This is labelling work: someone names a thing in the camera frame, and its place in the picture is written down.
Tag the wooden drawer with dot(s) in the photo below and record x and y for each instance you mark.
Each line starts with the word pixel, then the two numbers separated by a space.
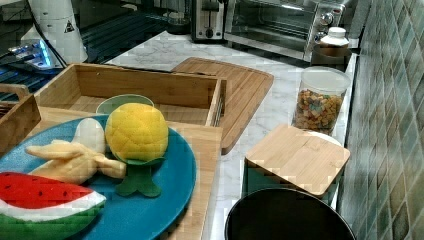
pixel 182 97

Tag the green bowl in drawer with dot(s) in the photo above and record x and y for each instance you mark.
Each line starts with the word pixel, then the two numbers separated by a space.
pixel 110 104

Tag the bamboo cutting board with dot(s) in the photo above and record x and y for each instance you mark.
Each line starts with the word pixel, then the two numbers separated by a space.
pixel 245 90

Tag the plush yellow pineapple toy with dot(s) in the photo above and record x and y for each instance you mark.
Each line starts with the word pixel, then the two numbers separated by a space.
pixel 137 135

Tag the teal canister with wooden lid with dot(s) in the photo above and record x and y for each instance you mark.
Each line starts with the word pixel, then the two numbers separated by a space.
pixel 289 157

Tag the black and silver toaster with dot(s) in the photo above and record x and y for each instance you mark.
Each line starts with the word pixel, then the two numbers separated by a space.
pixel 208 20

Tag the clear jar of cereal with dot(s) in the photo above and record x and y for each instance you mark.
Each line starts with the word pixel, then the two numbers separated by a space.
pixel 320 97

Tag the black round container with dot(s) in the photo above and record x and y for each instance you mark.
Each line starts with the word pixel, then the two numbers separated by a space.
pixel 284 214

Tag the blue plate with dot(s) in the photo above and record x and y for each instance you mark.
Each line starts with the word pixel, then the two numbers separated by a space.
pixel 134 217

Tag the silver toaster oven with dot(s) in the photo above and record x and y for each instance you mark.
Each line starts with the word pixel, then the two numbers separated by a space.
pixel 286 27

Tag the white egg toy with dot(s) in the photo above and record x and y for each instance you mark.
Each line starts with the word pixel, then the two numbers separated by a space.
pixel 90 133

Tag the white-capped orange bottle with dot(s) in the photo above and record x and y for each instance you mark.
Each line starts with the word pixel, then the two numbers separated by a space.
pixel 334 41

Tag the plush peeled banana toy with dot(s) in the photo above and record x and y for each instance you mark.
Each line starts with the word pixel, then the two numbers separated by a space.
pixel 73 162

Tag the wooden organizer box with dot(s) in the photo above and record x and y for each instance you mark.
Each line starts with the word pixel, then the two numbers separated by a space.
pixel 18 118

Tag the plush watermelon slice toy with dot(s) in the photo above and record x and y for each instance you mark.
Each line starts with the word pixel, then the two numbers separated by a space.
pixel 39 208

